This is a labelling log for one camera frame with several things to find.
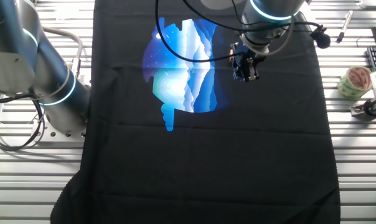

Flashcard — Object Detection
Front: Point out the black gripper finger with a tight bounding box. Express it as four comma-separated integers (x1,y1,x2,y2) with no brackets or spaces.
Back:
233,68,247,82
245,68,260,83

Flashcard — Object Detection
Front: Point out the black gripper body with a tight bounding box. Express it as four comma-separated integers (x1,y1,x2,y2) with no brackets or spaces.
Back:
230,42,265,74

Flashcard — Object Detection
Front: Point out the black foam microphone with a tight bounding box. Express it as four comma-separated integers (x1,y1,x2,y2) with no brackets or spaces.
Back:
310,26,331,50

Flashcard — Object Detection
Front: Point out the black cloth with blue print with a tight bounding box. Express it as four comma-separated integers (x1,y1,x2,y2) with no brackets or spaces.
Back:
50,0,341,224

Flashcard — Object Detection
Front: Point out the clear tape roll red print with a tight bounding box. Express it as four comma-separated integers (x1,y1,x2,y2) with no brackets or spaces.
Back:
336,65,373,101

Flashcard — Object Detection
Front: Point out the silver marker pen black cap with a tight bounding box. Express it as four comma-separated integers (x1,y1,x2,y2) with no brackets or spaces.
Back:
336,10,354,44

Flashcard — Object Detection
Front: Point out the thin grey cable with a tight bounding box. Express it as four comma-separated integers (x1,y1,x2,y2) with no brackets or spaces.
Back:
239,18,296,57

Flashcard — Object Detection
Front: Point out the long black cable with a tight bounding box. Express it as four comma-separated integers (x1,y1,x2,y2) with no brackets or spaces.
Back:
154,0,248,64

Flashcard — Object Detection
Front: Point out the thick grey hose with connector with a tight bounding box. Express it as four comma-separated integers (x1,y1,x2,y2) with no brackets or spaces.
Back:
41,26,85,78

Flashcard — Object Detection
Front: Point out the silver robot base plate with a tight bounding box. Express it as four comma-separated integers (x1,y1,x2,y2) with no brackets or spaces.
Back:
31,118,87,142

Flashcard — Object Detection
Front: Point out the black cable bundle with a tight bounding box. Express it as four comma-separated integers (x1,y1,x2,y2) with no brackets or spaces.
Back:
0,93,48,152

